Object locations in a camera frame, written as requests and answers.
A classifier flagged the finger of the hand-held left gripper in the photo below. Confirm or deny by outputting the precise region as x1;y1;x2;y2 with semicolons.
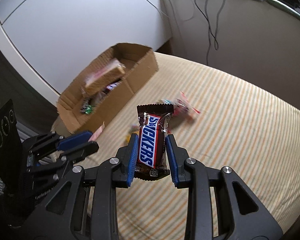
29;130;93;155
27;141;100;180

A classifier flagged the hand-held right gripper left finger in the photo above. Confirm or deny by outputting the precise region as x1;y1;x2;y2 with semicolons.
34;133;139;240

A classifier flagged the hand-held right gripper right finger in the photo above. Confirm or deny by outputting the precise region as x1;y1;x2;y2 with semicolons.
166;134;283;240

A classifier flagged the brown chocolate bar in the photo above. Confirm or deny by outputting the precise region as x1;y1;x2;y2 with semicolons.
106;81;122;90
136;103;174;181

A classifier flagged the yellow candy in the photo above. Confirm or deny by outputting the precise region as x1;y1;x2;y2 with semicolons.
126;125;138;143

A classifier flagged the dark green square packet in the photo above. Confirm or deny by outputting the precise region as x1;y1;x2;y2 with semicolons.
79;100;95;114

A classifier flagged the red dates packet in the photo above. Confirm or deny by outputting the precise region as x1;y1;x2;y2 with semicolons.
172;91;202;124

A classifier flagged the brown cardboard box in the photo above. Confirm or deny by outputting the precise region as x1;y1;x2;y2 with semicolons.
55;42;159;134

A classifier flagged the bagged sliced bread loaf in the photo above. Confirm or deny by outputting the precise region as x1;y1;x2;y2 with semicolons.
80;59;127;98

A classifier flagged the striped bed sheet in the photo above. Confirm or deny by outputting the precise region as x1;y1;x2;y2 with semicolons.
51;51;300;240

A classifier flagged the white wardrobe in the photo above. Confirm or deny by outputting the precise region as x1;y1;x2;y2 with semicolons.
0;0;173;95

